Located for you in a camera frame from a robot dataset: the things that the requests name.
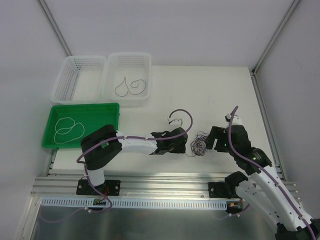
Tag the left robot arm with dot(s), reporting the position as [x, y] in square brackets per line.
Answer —
[103, 145]

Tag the aluminium frame post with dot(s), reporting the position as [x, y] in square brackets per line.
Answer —
[54, 26]
[272, 42]

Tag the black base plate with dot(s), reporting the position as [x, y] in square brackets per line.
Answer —
[108, 188]
[220, 190]

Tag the aluminium mounting rail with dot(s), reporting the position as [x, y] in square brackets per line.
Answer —
[149, 180]

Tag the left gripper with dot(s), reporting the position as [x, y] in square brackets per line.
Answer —
[178, 139]

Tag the left aluminium frame post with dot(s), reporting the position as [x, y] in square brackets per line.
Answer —
[54, 26]

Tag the right white perforated basket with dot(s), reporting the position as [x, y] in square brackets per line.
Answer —
[128, 79]

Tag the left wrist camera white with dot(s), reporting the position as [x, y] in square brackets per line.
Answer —
[175, 121]

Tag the left white perforated basket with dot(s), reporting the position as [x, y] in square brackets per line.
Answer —
[79, 80]

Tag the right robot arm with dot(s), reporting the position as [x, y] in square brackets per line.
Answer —
[259, 185]

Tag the white perforated basket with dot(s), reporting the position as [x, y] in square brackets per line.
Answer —
[79, 80]
[128, 79]

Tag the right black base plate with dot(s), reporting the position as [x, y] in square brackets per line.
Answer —
[220, 190]

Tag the white slotted cable duct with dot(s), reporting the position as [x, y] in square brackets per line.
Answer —
[135, 203]

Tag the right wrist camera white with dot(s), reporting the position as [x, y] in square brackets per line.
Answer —
[234, 120]

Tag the green plastic tray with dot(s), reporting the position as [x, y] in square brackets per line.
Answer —
[67, 125]

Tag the right aluminium frame post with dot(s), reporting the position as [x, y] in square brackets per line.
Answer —
[272, 42]

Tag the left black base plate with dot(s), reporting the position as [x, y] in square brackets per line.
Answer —
[108, 188]

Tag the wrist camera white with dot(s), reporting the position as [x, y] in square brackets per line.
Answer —
[175, 121]
[234, 120]

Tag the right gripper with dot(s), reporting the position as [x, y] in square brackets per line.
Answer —
[216, 137]

